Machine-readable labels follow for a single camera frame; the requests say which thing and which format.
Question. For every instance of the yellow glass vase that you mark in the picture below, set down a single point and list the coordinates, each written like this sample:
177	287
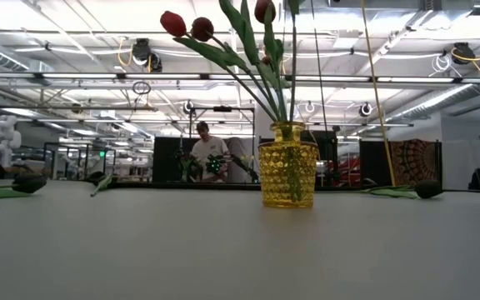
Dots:
288	175

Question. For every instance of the black artificial tulip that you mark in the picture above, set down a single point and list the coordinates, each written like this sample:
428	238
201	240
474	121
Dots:
428	188
29	183

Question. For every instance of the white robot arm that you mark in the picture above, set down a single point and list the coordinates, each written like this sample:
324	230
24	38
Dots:
3	139

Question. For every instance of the black robot with green lights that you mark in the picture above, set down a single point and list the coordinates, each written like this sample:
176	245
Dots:
214	164

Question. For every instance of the silver canister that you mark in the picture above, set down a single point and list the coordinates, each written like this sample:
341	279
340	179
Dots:
323	166

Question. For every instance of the red tool cabinet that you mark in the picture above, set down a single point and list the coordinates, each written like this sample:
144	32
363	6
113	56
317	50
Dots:
346	171

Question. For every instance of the small green leaf stem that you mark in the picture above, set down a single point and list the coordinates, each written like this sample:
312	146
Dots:
103	185

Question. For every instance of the ceiling light strip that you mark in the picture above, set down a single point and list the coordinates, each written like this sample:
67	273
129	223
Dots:
98	77

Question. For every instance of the patterned tapestry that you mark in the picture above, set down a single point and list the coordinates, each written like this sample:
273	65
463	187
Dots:
415	160

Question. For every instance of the black table frame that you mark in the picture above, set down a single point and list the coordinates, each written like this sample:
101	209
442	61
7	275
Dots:
161	186

